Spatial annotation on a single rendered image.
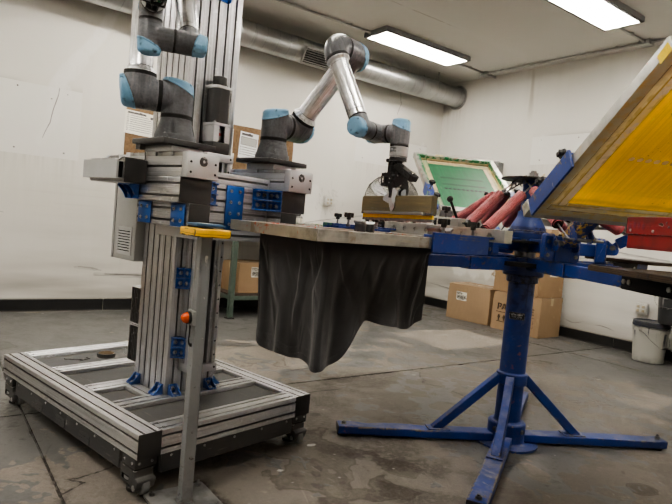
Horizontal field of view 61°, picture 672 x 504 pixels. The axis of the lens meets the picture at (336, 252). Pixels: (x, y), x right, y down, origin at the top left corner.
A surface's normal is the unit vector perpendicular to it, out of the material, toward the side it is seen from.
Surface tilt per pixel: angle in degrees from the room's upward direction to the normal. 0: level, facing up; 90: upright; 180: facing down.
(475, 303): 90
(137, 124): 87
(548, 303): 90
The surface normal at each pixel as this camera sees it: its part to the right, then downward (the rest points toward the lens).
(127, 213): -0.65, -0.02
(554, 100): -0.80, -0.04
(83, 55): 0.59, 0.10
